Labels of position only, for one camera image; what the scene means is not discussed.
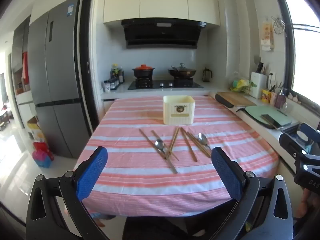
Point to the black range hood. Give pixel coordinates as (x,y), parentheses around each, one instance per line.
(162,36)

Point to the yellow green cloth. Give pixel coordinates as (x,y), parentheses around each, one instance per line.
(240,85)

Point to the red hanging cloth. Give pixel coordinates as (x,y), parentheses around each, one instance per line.
(25,65)

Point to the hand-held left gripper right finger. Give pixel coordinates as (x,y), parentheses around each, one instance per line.
(226,172)

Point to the yellow cap sauce bottle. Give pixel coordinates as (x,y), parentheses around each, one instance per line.
(114,71)

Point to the red and blue bag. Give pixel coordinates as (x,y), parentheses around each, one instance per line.
(43,156)

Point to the dark soap bottle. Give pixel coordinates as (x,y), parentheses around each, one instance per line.
(281,100)

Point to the grey refrigerator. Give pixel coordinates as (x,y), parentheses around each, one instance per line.
(60,80)

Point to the black gas stove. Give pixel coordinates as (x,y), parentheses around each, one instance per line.
(162,84)

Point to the white knife block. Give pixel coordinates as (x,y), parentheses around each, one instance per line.
(258,85)

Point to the light green cutting board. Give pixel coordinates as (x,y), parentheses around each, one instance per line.
(257,112)

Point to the dark glass press jug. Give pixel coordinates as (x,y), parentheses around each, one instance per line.
(206,75)

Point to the cardboard box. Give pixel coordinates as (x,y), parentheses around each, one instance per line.
(37,130)

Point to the hanging wall calendar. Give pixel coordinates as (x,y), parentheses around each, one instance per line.
(267,36)

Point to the pink striped tablecloth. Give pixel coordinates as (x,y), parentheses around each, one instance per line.
(130,180)

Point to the black door frame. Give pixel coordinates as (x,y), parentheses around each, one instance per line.
(87,42)

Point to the metal spoon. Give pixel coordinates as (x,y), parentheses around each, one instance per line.
(159,144)
(202,138)

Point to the dark sauce bottle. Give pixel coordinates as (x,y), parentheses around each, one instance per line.
(121,76)

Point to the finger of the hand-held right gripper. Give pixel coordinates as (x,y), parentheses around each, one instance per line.
(290,143)
(311,132)

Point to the wooden cutting board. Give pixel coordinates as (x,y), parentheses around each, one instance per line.
(237,99)

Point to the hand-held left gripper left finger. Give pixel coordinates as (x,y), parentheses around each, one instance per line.
(92,170)

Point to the white wall socket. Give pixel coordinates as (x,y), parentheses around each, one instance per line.
(272,76)

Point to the black phone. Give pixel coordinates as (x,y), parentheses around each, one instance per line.
(272,121)

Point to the wok with glass lid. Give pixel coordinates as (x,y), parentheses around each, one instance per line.
(182,72)

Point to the cream utensil container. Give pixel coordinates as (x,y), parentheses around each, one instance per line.
(178,111)

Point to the person's right hand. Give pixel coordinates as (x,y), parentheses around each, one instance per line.
(307,202)

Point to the black pot with orange lid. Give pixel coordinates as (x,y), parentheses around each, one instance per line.
(143,71)

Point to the yellow packet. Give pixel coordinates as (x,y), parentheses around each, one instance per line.
(266,95)

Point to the window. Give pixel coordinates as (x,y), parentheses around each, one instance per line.
(307,55)

